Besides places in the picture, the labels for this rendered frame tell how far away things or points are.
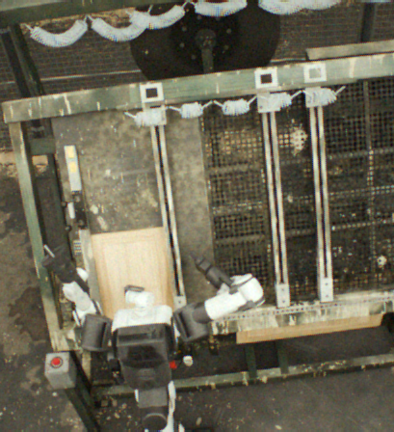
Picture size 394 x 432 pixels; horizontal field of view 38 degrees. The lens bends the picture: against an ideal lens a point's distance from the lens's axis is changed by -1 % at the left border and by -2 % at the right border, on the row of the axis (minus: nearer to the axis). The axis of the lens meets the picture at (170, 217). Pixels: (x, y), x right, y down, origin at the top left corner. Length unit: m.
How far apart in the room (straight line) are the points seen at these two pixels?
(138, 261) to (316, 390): 1.52
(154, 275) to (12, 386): 1.56
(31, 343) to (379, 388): 2.35
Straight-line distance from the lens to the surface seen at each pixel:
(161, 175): 2.79
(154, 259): 2.95
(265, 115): 2.77
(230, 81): 2.71
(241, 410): 3.77
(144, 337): 2.42
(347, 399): 3.85
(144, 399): 2.65
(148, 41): 3.15
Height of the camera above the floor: 3.47
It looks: 48 degrees down
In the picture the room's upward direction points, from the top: 9 degrees counter-clockwise
